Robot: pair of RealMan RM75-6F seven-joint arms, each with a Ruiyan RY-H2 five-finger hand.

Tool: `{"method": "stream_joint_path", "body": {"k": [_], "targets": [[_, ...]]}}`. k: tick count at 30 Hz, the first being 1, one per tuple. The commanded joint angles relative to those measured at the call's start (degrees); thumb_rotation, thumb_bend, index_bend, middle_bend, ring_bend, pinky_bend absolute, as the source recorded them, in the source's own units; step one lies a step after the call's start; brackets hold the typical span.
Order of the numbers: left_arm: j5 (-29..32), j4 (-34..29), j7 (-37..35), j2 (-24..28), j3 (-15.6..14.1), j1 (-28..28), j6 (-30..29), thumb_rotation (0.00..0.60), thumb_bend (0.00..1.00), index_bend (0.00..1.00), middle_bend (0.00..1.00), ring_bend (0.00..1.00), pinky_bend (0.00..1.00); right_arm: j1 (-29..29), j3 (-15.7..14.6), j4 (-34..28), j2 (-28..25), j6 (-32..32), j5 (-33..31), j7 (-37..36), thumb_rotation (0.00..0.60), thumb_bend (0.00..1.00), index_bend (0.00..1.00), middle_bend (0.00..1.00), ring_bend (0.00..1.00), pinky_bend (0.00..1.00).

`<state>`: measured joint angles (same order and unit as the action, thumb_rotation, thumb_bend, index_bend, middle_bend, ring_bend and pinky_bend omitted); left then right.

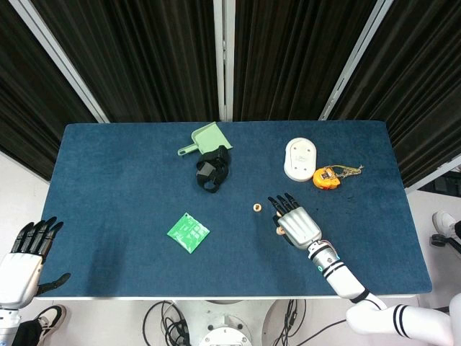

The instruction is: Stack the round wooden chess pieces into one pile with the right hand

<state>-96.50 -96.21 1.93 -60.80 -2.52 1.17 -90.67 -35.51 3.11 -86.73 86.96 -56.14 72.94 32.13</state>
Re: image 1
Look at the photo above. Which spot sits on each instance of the plain white sneaker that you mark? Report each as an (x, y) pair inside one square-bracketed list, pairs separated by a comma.
[(443, 220)]

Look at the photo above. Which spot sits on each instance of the light green plastic dustpan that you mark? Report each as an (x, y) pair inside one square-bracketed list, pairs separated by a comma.
[(209, 138)]

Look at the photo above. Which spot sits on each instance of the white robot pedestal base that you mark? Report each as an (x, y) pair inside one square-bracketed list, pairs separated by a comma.
[(227, 317)]

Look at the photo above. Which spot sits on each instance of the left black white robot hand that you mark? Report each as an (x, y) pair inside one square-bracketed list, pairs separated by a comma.
[(18, 275)]

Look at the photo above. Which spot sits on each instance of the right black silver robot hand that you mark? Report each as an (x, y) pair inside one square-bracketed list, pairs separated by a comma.
[(300, 227)]

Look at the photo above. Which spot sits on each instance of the white metal frame rail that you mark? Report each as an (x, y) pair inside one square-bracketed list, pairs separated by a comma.
[(425, 176)]

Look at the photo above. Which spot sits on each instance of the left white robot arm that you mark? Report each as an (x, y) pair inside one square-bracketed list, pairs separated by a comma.
[(7, 326)]

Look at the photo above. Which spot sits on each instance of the blue felt table cover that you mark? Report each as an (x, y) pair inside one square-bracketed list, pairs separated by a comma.
[(126, 180)]

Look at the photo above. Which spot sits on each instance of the white metal frame post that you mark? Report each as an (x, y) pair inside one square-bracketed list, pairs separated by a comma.
[(224, 72), (356, 59), (60, 59)]

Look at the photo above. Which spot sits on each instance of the white oval plastic case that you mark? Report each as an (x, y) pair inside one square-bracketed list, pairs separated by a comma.
[(300, 158)]

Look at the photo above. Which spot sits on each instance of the black chair caster leg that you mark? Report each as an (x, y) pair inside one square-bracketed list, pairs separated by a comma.
[(437, 240)]

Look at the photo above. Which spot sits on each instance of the white and black sneaker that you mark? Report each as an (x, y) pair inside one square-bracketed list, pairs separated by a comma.
[(52, 317)]

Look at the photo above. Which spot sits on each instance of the green foil sachet packet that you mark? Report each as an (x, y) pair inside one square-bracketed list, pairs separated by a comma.
[(188, 233)]

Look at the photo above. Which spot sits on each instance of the black pleated curtain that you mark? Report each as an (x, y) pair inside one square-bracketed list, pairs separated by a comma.
[(425, 90), (144, 54), (29, 90), (288, 54)]

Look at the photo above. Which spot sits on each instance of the black trouser leg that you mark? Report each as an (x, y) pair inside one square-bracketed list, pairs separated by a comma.
[(456, 234), (29, 333)]

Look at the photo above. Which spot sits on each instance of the orange tape measure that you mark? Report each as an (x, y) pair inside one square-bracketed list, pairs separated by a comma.
[(324, 182)]

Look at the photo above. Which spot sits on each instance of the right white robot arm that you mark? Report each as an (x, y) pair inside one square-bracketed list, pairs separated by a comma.
[(342, 277)]

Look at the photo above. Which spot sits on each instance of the dark grated box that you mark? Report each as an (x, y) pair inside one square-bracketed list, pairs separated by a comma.
[(448, 182)]

